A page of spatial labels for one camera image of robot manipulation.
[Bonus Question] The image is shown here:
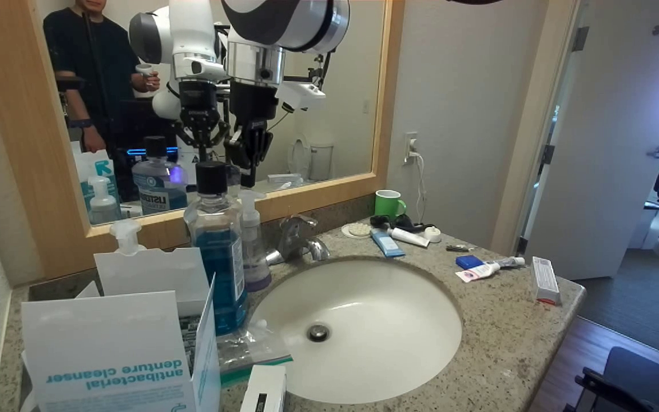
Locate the chrome sink drain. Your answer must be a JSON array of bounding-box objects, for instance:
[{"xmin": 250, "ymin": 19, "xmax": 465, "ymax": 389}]
[{"xmin": 305, "ymin": 323, "xmax": 333, "ymax": 343}]

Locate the white and red small pack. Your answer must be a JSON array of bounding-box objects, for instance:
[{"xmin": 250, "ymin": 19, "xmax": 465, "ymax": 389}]
[{"xmin": 454, "ymin": 262, "xmax": 502, "ymax": 286}]

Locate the white charger cable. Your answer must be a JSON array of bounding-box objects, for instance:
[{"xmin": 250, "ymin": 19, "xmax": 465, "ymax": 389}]
[{"xmin": 413, "ymin": 152, "xmax": 427, "ymax": 224}]

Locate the blue mouthwash bottle black cap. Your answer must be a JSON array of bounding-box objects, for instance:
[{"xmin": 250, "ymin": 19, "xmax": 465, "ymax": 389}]
[{"xmin": 180, "ymin": 161, "xmax": 252, "ymax": 339}]

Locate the white box black label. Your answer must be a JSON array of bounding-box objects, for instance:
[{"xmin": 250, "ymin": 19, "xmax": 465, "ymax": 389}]
[{"xmin": 238, "ymin": 363, "xmax": 288, "ymax": 412}]

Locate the small blue floss case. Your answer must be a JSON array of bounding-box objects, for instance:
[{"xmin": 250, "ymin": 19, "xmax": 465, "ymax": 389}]
[{"xmin": 454, "ymin": 254, "xmax": 486, "ymax": 273}]

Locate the translucent pump bottle top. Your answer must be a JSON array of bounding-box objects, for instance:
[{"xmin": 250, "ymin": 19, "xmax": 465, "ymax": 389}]
[{"xmin": 109, "ymin": 219, "xmax": 146, "ymax": 260}]

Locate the small round white container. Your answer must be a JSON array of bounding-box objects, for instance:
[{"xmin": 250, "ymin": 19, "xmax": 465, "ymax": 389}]
[{"xmin": 418, "ymin": 224, "xmax": 444, "ymax": 247}]

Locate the blue cosmetic tube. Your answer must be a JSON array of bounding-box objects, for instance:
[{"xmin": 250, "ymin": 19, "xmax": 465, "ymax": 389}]
[{"xmin": 367, "ymin": 227, "xmax": 408, "ymax": 262}]

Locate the wooden framed wall mirror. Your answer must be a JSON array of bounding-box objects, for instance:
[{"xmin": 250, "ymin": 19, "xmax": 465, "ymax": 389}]
[{"xmin": 0, "ymin": 0, "xmax": 406, "ymax": 282}]

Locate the plain white box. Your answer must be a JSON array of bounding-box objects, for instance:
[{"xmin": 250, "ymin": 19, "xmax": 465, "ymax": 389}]
[{"xmin": 91, "ymin": 245, "xmax": 210, "ymax": 318}]

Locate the silver wrist camera bar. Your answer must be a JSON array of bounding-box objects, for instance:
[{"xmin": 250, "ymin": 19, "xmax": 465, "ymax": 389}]
[{"xmin": 273, "ymin": 79, "xmax": 330, "ymax": 116}]

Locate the chrome faucet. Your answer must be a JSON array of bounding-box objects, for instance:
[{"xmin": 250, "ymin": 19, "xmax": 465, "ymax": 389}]
[{"xmin": 259, "ymin": 215, "xmax": 333, "ymax": 270}]

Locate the white cosmetic tube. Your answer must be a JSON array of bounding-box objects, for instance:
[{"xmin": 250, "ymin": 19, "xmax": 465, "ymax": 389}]
[{"xmin": 385, "ymin": 224, "xmax": 432, "ymax": 251}]

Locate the round white dimpled disc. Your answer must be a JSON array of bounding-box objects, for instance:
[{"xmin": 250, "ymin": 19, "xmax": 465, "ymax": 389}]
[{"xmin": 338, "ymin": 220, "xmax": 374, "ymax": 241}]

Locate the white plug-in charger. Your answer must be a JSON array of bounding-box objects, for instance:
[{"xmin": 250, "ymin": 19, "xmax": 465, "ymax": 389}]
[{"xmin": 400, "ymin": 132, "xmax": 423, "ymax": 168}]

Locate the clear pump soap bottle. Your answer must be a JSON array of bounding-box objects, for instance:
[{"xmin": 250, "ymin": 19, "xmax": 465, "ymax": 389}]
[{"xmin": 236, "ymin": 187, "xmax": 273, "ymax": 296}]

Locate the white denture cleanser box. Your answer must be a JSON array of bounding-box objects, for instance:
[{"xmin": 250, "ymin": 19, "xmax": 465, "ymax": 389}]
[{"xmin": 18, "ymin": 275, "xmax": 225, "ymax": 412}]

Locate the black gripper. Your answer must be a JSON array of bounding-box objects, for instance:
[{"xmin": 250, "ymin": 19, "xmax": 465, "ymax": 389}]
[{"xmin": 230, "ymin": 81, "xmax": 279, "ymax": 190}]

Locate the clear plastic bag green edge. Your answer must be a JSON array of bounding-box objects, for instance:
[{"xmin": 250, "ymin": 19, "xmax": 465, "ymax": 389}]
[{"xmin": 216, "ymin": 318, "xmax": 296, "ymax": 388}]

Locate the white oval sink basin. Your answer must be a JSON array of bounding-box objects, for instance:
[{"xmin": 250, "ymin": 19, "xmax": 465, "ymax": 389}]
[{"xmin": 248, "ymin": 254, "xmax": 465, "ymax": 407}]

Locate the green mug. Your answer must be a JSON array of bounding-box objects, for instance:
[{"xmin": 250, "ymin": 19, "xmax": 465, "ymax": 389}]
[{"xmin": 370, "ymin": 188, "xmax": 410, "ymax": 224}]

